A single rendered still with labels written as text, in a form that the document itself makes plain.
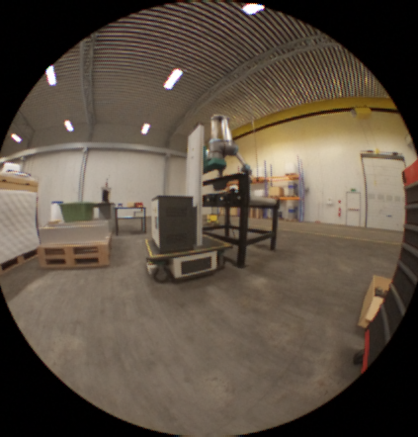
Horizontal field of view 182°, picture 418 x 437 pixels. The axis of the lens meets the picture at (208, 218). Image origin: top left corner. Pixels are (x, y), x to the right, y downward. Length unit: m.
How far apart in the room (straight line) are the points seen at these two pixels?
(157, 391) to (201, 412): 0.20
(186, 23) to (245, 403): 8.57
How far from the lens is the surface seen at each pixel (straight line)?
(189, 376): 0.77
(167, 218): 1.18
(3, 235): 2.70
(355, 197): 10.47
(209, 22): 7.77
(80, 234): 2.10
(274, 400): 0.78
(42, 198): 3.68
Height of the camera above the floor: 0.73
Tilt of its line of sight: 5 degrees down
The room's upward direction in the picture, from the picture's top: 1 degrees clockwise
